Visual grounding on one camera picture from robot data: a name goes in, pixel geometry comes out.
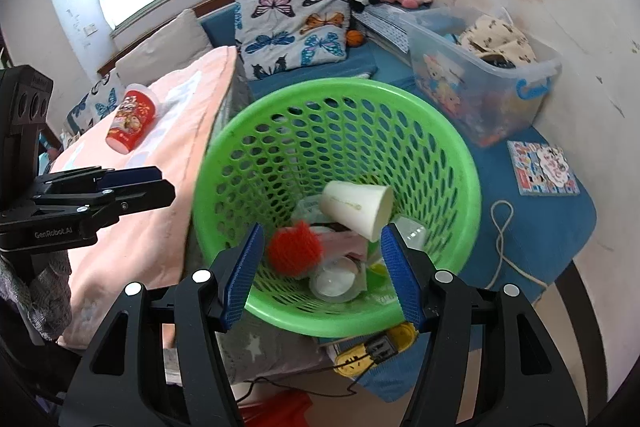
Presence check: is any large butterfly print pillow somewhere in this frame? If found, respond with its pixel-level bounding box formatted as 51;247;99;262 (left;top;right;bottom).
234;0;352;80

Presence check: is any small butterfly print pillow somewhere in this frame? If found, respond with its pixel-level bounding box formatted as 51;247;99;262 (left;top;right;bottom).
62;69;126;138

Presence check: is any black cable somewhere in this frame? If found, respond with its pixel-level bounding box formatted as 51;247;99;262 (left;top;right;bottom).
232;354;382;408

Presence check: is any red foam net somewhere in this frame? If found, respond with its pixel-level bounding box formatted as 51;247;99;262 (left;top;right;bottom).
266;222;324;279

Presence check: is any blue bed sheet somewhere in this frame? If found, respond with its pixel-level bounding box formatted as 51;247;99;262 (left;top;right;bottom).
200;0;599;404

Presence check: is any blue patterned white cloth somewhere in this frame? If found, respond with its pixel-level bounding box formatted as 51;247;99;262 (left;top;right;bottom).
352;4;419;54

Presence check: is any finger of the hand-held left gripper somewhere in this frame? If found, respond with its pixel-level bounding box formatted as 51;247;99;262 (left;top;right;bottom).
32;165;164;196
75;179;177;224

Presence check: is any red paper cup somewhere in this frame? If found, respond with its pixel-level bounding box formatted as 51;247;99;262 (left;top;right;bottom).
105;83;161;154

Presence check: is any white paper cup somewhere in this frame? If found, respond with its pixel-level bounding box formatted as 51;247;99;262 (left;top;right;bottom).
321;180;395;243

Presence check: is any red plastic bag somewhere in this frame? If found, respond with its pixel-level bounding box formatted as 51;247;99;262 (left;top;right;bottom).
240;389;316;427

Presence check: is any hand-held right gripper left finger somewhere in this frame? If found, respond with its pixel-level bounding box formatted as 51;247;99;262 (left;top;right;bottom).
59;222;266;427

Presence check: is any yellow black plug device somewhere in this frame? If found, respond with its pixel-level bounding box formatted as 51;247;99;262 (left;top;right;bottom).
332;323;419;378

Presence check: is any cartoon picture book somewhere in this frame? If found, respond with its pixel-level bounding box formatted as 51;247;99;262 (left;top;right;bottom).
507;140;581;197

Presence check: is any cream printed cloth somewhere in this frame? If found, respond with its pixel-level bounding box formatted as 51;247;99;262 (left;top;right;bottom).
457;14;539;68

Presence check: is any wooden bed headboard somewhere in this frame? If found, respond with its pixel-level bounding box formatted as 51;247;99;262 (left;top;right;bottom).
97;0;351;76

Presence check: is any white cord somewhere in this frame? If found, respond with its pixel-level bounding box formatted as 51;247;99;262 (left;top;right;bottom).
487;199;549;291

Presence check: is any person's left hand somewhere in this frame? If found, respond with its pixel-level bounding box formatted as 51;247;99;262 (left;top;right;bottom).
0;251;72;344

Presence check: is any grey star print cloth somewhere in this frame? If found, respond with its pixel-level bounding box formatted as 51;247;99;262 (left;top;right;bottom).
165;317;332;384

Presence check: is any beige pillow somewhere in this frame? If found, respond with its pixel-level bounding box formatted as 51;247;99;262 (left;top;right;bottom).
115;9;216;88

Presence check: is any green plastic basket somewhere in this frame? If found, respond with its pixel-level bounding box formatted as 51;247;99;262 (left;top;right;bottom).
192;78;482;339

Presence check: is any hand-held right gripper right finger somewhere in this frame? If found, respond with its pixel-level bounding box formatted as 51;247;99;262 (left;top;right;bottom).
380;223;586;427

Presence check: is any clear plastic storage box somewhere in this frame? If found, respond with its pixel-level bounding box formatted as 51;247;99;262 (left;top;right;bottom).
407;5;564;149

